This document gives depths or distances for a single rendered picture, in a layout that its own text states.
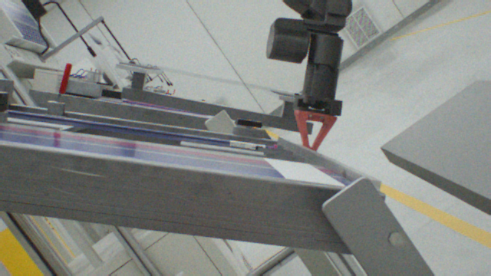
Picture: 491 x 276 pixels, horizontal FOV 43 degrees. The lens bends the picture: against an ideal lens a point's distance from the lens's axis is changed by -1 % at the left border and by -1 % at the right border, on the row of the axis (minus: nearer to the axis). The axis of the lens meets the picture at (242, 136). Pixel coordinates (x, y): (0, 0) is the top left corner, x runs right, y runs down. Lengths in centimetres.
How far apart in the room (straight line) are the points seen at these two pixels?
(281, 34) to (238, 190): 50
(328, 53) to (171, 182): 54
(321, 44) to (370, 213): 54
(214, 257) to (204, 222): 151
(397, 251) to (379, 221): 3
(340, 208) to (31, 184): 28
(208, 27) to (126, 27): 111
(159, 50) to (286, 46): 768
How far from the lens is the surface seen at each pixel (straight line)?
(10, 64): 207
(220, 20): 873
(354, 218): 55
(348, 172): 70
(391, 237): 56
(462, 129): 109
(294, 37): 104
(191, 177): 57
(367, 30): 904
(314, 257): 161
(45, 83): 227
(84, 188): 58
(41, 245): 134
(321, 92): 105
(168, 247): 208
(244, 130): 125
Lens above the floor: 90
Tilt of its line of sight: 6 degrees down
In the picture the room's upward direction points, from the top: 35 degrees counter-clockwise
